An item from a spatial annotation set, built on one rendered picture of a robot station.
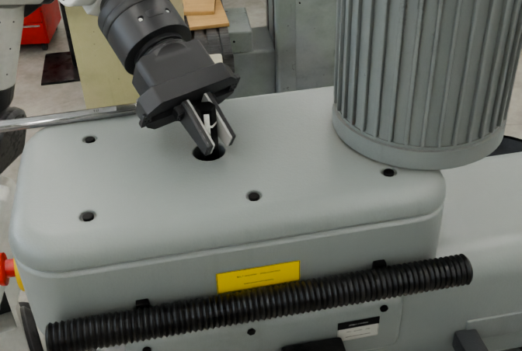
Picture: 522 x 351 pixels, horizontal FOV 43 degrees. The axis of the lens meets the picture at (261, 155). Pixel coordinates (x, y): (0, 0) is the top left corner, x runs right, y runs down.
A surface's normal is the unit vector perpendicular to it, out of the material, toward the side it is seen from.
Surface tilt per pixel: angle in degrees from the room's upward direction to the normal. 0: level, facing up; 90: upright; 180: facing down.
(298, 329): 90
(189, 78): 30
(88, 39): 90
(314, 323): 90
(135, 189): 0
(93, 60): 90
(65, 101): 0
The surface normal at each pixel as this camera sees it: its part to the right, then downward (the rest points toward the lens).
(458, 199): -0.04, -0.82
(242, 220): 0.11, -0.18
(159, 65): 0.28, -0.48
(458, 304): 0.19, 0.55
